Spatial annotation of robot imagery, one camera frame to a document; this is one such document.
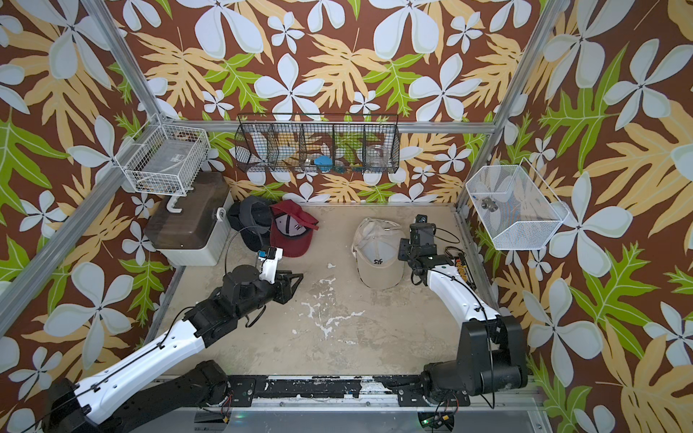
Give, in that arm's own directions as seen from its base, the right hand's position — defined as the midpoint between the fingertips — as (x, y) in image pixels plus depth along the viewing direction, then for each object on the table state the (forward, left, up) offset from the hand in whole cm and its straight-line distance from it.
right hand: (408, 242), depth 90 cm
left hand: (-15, +34, +7) cm, 38 cm away
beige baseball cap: (+5, +8, -12) cm, 16 cm away
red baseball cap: (+18, +44, -13) cm, 49 cm away
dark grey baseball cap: (+10, +54, +1) cm, 55 cm away
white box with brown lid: (+2, +72, +4) cm, 72 cm away
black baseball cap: (+15, +64, -3) cm, 66 cm away
